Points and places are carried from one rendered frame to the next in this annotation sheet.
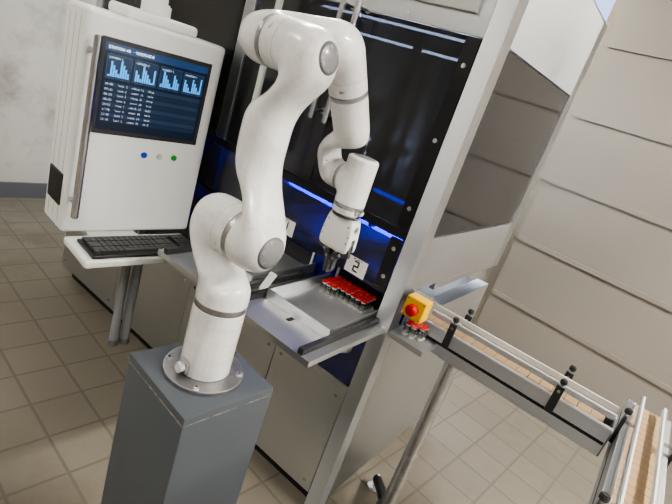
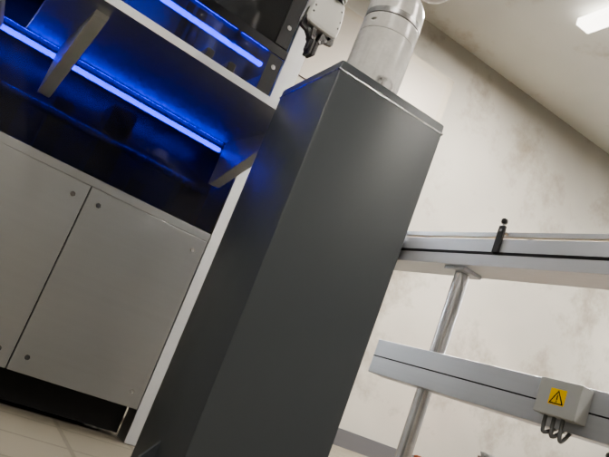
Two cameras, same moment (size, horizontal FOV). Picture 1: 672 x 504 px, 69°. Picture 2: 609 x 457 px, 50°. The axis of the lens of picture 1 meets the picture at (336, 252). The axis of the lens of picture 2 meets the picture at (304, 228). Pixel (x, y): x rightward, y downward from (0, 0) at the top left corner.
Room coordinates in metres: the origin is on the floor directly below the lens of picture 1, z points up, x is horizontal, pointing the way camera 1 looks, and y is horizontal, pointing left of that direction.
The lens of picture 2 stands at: (0.41, 1.30, 0.31)
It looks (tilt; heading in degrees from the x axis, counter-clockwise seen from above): 13 degrees up; 299
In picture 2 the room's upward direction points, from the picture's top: 21 degrees clockwise
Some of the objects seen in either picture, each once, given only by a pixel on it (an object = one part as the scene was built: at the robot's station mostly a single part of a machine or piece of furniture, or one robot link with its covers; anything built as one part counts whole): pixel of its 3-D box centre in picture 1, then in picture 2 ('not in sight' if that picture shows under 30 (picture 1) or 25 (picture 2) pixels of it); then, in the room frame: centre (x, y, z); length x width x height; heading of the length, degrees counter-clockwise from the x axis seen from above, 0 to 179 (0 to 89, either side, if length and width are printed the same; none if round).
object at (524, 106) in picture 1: (508, 156); not in sight; (1.90, -0.49, 1.50); 0.85 x 0.01 x 0.59; 149
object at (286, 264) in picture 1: (260, 257); not in sight; (1.67, 0.26, 0.90); 0.34 x 0.26 x 0.04; 149
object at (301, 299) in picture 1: (328, 302); not in sight; (1.49, -0.03, 0.90); 0.34 x 0.26 x 0.04; 150
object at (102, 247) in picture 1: (142, 244); not in sight; (1.62, 0.68, 0.82); 0.40 x 0.14 x 0.02; 142
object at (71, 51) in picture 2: not in sight; (70, 57); (1.65, 0.37, 0.79); 0.34 x 0.03 x 0.13; 149
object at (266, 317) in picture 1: (278, 289); (177, 87); (1.52, 0.15, 0.87); 0.70 x 0.48 x 0.02; 59
